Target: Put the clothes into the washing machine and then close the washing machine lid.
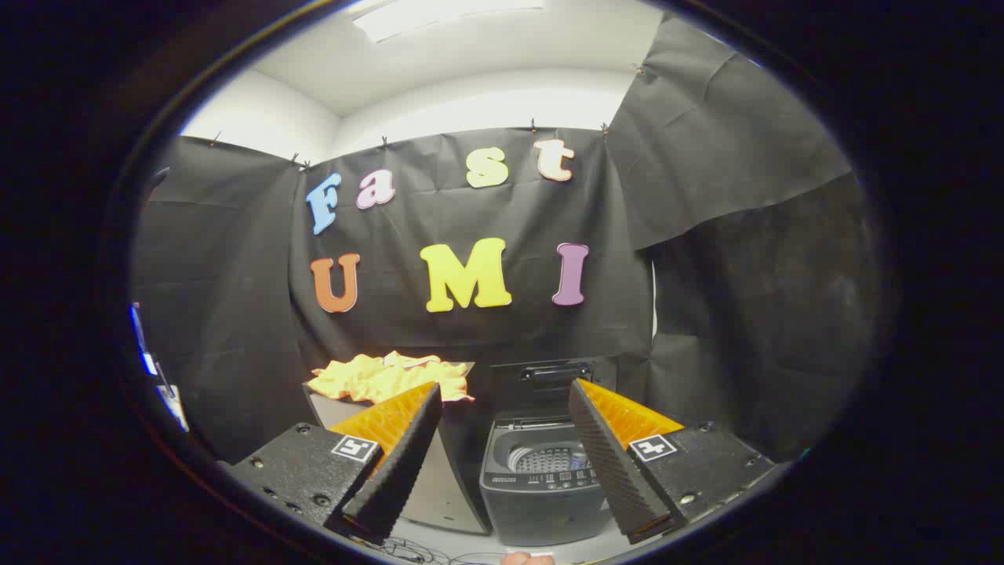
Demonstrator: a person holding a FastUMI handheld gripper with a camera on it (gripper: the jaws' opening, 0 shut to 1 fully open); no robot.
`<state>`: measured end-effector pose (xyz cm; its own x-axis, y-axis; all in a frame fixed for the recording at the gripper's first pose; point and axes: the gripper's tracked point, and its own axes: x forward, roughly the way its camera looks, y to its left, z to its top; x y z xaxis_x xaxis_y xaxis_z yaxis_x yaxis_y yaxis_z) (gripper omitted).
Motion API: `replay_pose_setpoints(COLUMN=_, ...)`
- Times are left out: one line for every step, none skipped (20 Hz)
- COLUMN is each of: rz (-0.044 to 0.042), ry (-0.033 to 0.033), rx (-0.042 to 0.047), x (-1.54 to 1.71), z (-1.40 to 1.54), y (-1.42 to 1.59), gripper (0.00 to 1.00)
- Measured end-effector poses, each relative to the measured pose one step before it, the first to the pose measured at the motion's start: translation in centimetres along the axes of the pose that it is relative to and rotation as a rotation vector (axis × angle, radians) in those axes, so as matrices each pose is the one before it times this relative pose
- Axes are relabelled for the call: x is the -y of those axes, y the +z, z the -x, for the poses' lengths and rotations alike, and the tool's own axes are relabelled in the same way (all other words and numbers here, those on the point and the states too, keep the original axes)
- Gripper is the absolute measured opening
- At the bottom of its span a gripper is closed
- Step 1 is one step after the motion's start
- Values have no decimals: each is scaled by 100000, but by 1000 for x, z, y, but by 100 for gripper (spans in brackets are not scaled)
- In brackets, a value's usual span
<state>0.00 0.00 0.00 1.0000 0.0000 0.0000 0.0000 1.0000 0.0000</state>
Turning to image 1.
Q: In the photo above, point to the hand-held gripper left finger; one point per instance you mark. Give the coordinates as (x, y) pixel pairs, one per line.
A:
(396, 471)

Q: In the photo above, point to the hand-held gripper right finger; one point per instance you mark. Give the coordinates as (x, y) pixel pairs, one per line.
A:
(616, 471)

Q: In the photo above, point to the grey washing machine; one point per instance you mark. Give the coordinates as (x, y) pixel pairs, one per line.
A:
(541, 514)

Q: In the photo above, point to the orange polo shirt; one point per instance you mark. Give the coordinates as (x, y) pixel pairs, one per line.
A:
(376, 380)

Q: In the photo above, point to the grey cabinet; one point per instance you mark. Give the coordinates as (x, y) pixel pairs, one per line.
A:
(451, 486)

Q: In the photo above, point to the black backdrop cloth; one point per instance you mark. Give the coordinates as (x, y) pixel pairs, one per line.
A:
(471, 329)

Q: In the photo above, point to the white equipment stand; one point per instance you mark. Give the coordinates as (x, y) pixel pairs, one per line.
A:
(169, 400)

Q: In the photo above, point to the ceiling light panel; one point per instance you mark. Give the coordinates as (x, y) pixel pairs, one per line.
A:
(439, 16)

